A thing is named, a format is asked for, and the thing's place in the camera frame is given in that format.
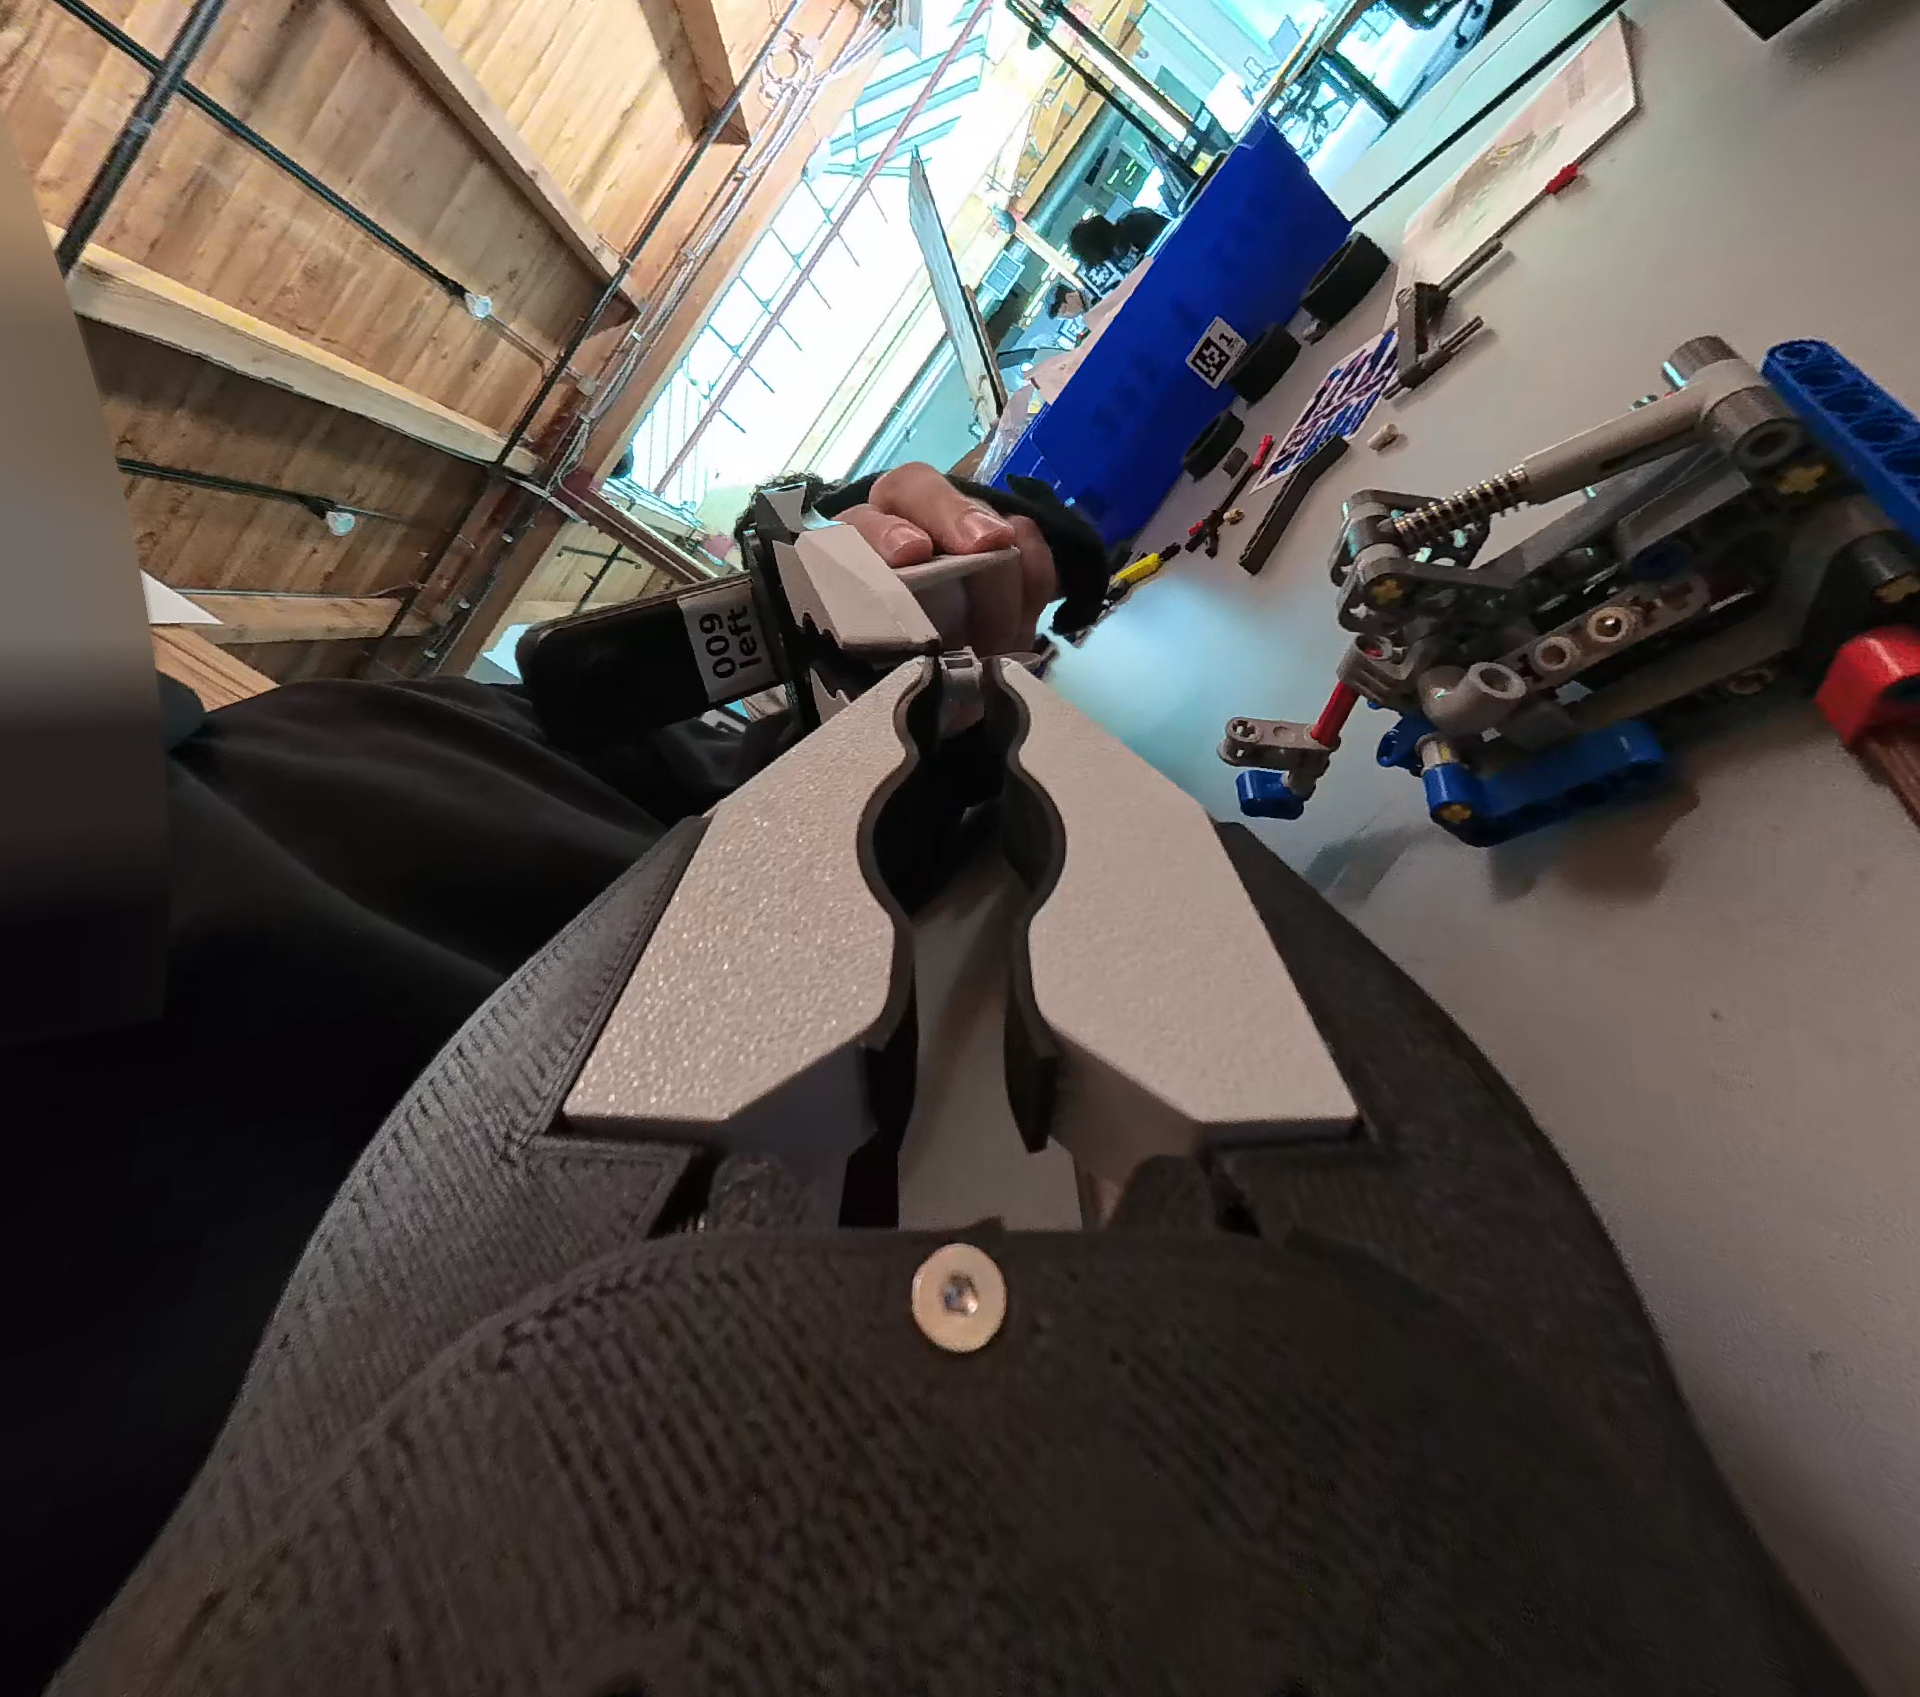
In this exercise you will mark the black toy wheel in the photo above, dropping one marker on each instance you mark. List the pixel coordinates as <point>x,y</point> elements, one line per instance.
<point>1268,364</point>
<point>1212,447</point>
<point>1346,280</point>

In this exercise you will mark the long black toy beam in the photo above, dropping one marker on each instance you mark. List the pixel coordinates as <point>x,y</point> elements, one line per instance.
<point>1292,502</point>

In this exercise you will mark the person's left hand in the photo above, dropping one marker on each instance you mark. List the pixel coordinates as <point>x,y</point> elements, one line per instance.
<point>930,513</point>

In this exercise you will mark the small grey toy brick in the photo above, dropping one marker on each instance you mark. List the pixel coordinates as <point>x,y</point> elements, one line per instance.
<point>962,692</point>

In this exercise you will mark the blue sticker sheet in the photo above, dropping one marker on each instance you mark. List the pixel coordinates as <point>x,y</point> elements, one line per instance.
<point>1335,407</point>

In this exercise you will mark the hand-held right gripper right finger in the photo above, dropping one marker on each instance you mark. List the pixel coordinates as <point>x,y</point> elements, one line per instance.
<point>1171,963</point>

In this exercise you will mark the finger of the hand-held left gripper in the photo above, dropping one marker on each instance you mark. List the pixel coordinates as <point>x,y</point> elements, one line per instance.
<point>870,595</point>

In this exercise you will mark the instruction booklet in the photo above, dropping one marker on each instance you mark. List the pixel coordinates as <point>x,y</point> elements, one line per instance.
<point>1530,152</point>

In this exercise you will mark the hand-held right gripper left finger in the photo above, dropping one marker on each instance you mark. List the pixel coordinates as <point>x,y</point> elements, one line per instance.
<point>751,947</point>

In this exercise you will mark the yellow toy brick piece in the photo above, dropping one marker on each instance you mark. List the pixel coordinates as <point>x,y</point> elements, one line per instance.
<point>1143,566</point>

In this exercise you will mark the red toy axle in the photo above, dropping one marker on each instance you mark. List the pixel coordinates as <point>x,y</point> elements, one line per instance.
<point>1209,530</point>

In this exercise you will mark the grey and blue toy brick model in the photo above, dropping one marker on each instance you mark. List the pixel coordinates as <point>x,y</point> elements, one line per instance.
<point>1590,617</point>

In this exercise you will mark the blue storage box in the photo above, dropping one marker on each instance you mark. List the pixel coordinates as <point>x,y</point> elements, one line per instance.
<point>1184,333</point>

